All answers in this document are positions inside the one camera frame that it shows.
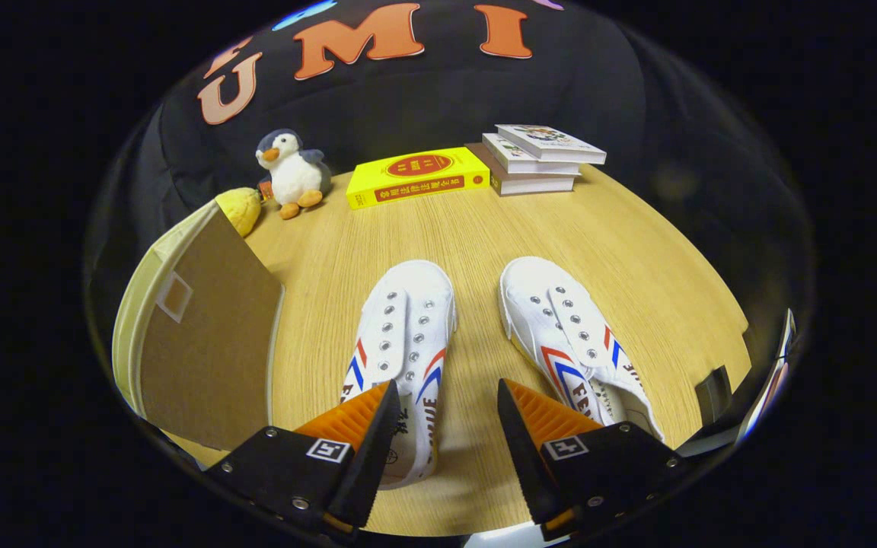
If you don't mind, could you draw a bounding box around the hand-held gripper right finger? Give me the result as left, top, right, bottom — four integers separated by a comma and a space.
497, 378, 694, 543

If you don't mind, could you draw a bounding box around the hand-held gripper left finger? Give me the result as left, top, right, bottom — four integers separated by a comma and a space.
205, 380, 403, 541

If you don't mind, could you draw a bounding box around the white striped canvas shoe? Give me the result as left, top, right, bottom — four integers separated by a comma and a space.
340, 260, 458, 489
499, 256, 665, 442

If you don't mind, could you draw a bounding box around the brown fabric storage box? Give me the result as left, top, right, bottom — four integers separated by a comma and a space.
111, 199, 285, 451

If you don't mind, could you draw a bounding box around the small dark block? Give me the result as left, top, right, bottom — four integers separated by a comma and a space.
695, 365, 734, 424

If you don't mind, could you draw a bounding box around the brown cover book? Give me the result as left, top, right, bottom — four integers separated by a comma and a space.
465, 142, 578, 197

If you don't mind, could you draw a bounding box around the yellow plush ball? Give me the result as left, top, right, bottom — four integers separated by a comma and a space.
215, 187, 263, 237

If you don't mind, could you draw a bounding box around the yellow book red label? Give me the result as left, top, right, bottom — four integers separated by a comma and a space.
346, 146, 490, 211

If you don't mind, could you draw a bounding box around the white illustrated paperback book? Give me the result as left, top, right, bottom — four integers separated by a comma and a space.
495, 124, 608, 166
482, 133, 582, 177

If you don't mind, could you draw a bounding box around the penguin plush toy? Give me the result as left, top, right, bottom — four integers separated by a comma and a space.
255, 129, 333, 221

